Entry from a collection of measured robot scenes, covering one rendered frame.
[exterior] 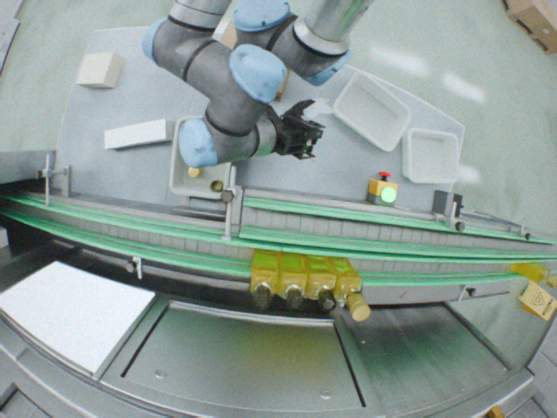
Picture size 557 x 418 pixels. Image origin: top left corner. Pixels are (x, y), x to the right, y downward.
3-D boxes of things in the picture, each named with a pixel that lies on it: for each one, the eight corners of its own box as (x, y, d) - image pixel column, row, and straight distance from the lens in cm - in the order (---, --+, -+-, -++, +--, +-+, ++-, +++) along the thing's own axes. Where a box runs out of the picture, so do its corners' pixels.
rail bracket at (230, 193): (225, 230, 67) (215, 245, 55) (232, 165, 64) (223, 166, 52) (237, 231, 66) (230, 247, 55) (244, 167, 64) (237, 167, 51)
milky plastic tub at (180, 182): (178, 190, 82) (167, 193, 74) (186, 119, 82) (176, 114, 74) (231, 196, 78) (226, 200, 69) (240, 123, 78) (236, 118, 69)
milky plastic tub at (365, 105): (379, 156, 85) (389, 155, 78) (323, 114, 81) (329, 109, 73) (402, 116, 91) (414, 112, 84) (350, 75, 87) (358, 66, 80)
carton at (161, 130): (113, 132, 96) (104, 131, 91) (172, 121, 84) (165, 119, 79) (114, 149, 95) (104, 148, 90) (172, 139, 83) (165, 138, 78)
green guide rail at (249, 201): (246, 200, 64) (242, 206, 56) (246, 196, 64) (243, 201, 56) (556, 241, 181) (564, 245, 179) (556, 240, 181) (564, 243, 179)
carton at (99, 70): (95, 60, 114) (85, 55, 109) (123, 58, 104) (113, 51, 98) (86, 87, 112) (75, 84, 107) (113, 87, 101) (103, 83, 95)
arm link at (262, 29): (257, 12, 71) (257, -21, 61) (299, 36, 67) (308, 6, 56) (225, 40, 66) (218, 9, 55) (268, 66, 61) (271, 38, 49)
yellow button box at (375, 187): (365, 200, 83) (375, 203, 76) (369, 177, 83) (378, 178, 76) (385, 202, 86) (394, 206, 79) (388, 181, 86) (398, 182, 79)
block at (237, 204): (230, 217, 73) (225, 223, 66) (233, 184, 71) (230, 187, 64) (242, 219, 73) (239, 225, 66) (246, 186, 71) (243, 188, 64)
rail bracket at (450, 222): (430, 221, 82) (456, 231, 72) (434, 196, 81) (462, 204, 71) (439, 221, 84) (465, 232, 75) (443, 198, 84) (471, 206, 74)
